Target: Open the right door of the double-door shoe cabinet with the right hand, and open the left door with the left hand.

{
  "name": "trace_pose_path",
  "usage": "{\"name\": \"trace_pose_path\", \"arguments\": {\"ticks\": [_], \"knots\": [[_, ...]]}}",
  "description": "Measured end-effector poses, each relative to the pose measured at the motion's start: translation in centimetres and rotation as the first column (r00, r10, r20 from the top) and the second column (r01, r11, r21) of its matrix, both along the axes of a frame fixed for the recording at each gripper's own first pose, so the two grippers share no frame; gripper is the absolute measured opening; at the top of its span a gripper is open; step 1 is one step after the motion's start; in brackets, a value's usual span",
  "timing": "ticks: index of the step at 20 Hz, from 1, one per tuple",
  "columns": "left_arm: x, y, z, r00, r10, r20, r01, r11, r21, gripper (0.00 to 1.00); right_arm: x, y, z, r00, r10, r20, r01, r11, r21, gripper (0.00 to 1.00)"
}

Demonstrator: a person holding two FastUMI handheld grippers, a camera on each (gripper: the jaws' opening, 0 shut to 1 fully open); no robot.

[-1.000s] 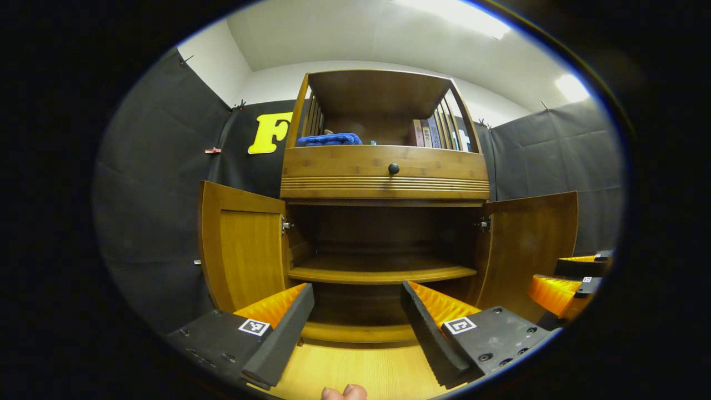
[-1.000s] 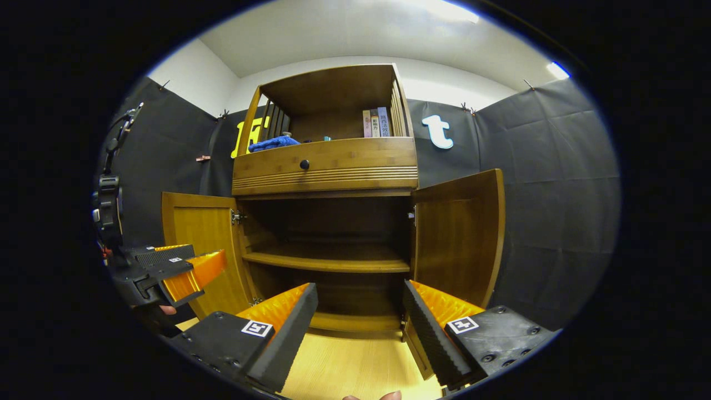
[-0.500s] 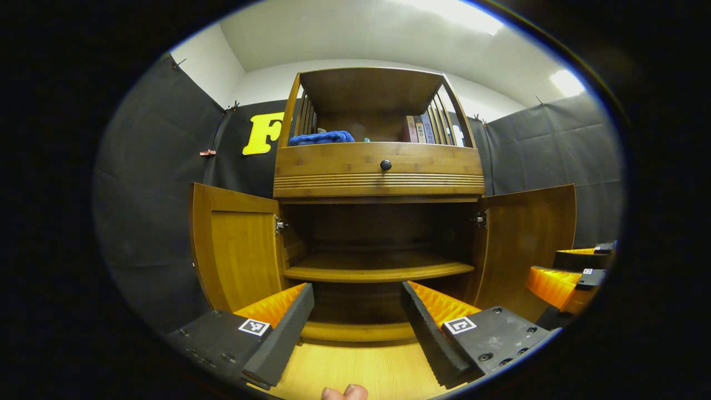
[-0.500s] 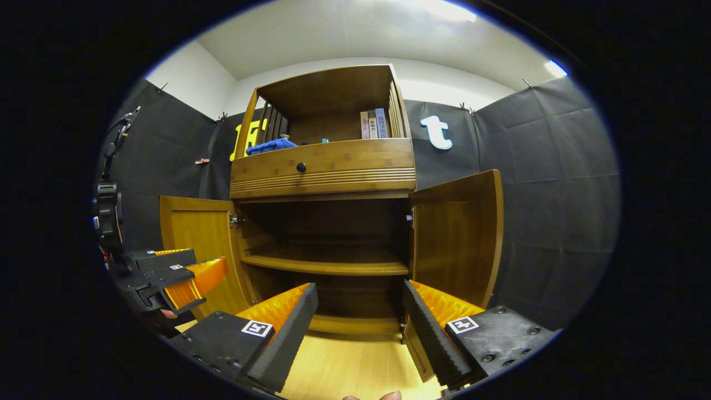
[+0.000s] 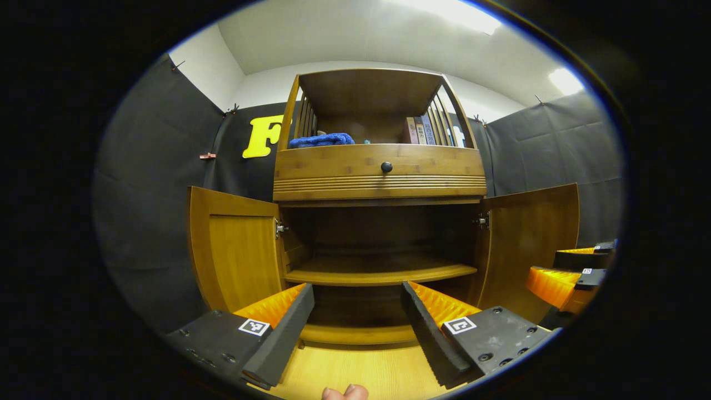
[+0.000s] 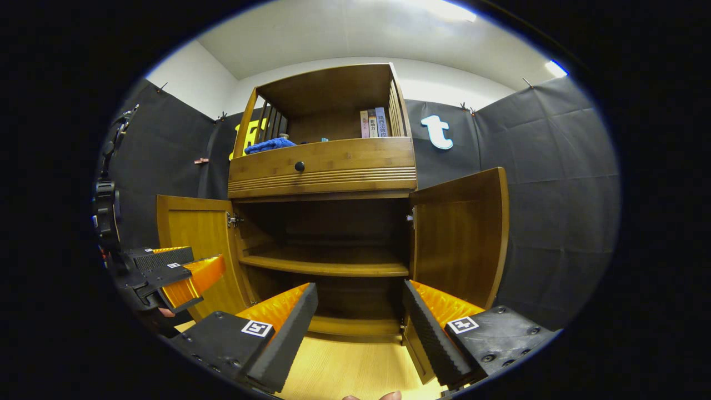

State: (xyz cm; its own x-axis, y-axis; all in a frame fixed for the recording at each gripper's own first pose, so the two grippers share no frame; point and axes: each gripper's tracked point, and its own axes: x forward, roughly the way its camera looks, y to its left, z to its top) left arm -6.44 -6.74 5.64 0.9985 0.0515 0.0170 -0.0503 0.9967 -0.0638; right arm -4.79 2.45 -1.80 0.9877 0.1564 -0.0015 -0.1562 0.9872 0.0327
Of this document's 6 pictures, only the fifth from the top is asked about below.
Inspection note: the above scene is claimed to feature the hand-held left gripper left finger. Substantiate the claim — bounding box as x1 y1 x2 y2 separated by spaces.
166 283 316 391

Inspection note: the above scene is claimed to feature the small ceiling light panel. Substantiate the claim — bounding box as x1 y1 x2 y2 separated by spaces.
549 68 585 96

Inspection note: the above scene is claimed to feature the wooden inner shelf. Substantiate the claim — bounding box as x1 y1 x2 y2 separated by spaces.
284 257 478 287

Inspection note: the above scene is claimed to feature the wooden cabinet door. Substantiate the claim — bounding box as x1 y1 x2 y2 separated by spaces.
469 183 580 324
187 186 289 313

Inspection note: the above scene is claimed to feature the blue folded cloth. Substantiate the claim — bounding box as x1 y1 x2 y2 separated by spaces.
288 132 355 149

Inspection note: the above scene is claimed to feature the black backdrop cloth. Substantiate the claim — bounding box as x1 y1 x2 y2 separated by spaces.
92 54 625 334

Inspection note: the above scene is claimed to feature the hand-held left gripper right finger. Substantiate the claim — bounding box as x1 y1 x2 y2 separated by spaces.
401 281 556 389

